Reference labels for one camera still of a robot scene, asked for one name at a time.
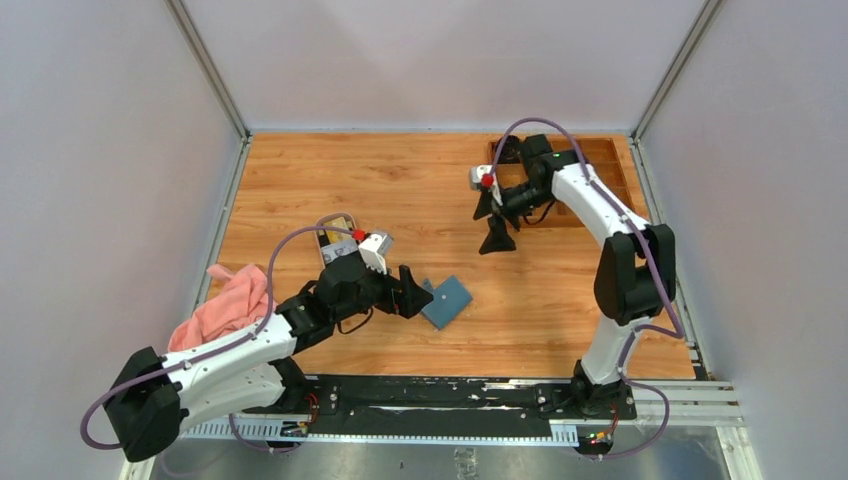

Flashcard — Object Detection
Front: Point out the wooden compartment tray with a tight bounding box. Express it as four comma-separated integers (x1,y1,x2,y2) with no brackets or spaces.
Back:
497,136,646,228

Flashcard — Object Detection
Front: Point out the black rosette top left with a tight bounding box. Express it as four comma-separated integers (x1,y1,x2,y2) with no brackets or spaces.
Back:
491,135,522,165

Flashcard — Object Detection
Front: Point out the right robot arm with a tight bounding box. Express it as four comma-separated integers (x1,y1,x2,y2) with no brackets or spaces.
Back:
469,134,676,418

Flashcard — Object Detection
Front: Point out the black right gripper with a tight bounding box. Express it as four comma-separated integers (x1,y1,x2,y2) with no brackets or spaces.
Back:
473,181,556,256

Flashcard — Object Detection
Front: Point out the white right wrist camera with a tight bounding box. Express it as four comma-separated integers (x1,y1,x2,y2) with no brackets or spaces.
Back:
469,164,503,205

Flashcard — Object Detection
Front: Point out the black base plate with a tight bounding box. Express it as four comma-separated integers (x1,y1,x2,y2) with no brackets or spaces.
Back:
250,374,637,439

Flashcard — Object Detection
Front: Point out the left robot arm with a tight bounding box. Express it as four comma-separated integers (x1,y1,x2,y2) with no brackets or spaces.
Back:
103,258,433,462

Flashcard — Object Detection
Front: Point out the pink cloth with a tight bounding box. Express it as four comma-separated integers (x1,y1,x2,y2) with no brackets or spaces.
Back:
168,264,277,352

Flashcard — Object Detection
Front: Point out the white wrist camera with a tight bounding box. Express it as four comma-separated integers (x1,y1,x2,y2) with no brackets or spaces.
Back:
469,164,503,205
358,231,394,275

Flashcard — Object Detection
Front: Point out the blue leather card holder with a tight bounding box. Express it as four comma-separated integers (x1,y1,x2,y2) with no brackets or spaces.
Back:
420,275,473,330

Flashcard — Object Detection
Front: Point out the aluminium frame rail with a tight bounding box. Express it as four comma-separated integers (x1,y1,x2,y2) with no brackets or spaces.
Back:
140,365,743,449

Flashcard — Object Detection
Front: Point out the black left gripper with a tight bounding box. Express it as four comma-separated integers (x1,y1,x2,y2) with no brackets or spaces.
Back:
333,255,432,323

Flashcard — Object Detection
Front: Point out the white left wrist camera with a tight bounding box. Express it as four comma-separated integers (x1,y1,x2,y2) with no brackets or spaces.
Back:
358,231,394,275

